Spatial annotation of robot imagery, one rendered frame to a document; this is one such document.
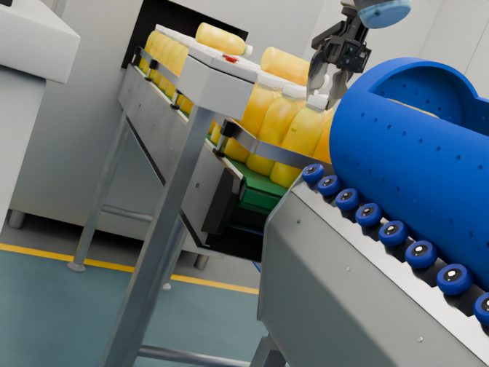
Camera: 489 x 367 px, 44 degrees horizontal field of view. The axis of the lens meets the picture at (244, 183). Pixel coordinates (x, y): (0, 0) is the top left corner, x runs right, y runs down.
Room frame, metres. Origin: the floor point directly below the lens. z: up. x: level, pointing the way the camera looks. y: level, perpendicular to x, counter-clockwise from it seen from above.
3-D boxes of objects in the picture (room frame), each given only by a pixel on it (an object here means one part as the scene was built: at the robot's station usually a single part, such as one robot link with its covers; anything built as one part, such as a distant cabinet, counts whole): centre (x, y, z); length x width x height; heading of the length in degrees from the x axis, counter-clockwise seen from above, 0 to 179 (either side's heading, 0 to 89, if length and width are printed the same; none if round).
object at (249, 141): (1.94, 0.32, 0.96); 1.60 x 0.01 x 0.03; 23
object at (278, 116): (1.33, -0.02, 0.99); 0.07 x 0.07 x 0.19
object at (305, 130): (1.28, -0.08, 0.99); 0.07 x 0.07 x 0.19
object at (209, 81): (1.28, 0.14, 1.05); 0.20 x 0.10 x 0.10; 23
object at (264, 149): (1.28, -0.18, 0.96); 0.40 x 0.01 x 0.03; 113
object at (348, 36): (1.33, -0.10, 1.23); 0.09 x 0.08 x 0.12; 23
